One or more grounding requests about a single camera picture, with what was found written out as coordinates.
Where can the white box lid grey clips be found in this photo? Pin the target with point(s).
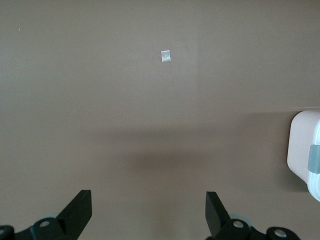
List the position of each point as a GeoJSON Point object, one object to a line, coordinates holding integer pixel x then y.
{"type": "Point", "coordinates": [315, 186]}

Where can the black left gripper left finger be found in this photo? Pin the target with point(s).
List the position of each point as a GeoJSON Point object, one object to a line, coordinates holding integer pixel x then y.
{"type": "Point", "coordinates": [75, 212]}

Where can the small tape marker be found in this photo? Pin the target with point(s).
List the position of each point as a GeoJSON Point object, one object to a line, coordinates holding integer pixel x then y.
{"type": "Point", "coordinates": [166, 55]}

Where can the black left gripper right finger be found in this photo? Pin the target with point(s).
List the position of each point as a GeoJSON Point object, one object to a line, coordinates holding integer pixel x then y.
{"type": "Point", "coordinates": [215, 215]}

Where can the pink plastic box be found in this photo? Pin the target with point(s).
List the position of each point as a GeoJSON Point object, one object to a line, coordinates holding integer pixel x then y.
{"type": "Point", "coordinates": [300, 140]}

